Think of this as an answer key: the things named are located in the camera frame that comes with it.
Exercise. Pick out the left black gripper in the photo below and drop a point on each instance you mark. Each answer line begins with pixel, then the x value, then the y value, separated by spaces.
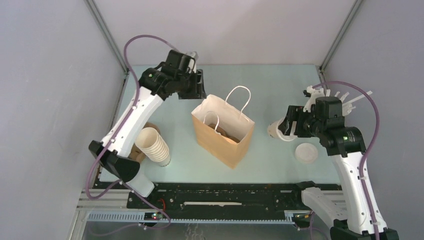
pixel 198 91

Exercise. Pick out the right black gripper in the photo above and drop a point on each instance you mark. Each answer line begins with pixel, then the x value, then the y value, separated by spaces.
pixel 295 113

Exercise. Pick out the single white paper cup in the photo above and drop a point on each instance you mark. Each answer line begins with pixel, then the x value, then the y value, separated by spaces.
pixel 274 132

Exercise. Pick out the brown pulp carrier piece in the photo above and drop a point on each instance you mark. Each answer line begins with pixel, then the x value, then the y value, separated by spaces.
pixel 222 132

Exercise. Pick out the brown paper bag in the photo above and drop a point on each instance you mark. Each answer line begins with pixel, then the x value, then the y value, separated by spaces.
pixel 216 110

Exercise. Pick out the stack of white paper cups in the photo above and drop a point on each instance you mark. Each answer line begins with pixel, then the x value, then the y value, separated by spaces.
pixel 151 143

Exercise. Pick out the white plastic cup lid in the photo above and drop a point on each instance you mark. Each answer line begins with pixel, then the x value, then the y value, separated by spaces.
pixel 285 127

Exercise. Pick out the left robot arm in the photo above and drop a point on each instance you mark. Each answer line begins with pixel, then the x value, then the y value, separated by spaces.
pixel 177 74

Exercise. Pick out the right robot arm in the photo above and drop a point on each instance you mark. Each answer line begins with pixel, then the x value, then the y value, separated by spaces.
pixel 346 147

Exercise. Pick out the stack of white lids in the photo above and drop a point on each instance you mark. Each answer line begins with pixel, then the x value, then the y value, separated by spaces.
pixel 306 153

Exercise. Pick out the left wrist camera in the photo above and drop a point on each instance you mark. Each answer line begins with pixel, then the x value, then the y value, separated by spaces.
pixel 192 64

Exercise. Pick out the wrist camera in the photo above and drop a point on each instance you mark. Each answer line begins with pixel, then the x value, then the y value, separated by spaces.
pixel 192 64
pixel 314 94

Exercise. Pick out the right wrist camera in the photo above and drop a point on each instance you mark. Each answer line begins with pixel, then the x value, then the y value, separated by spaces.
pixel 314 94

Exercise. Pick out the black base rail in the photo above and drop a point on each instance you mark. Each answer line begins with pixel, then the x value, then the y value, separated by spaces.
pixel 275 203

